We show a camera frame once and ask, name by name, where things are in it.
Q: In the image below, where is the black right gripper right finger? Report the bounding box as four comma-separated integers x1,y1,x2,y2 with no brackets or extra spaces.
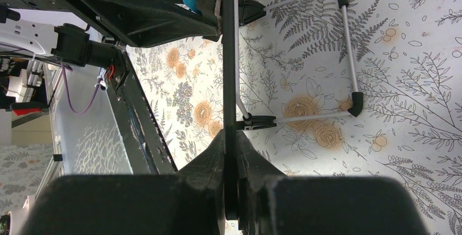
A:
236,132,427,234

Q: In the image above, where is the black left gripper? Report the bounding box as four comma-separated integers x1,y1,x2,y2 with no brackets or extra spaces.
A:
28,0,223,48

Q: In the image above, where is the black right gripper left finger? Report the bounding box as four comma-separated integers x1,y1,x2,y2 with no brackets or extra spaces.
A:
21,131,225,234

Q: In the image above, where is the white whiteboard black frame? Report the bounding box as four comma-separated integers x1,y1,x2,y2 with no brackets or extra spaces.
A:
221,0,364,155

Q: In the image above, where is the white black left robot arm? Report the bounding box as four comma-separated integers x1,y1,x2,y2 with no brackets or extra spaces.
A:
1,0,221,65

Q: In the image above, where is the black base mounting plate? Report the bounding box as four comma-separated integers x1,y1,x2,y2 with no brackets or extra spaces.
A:
108,47,178,174

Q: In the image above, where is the floral table mat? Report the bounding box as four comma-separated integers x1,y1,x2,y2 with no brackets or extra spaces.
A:
126,0,462,235

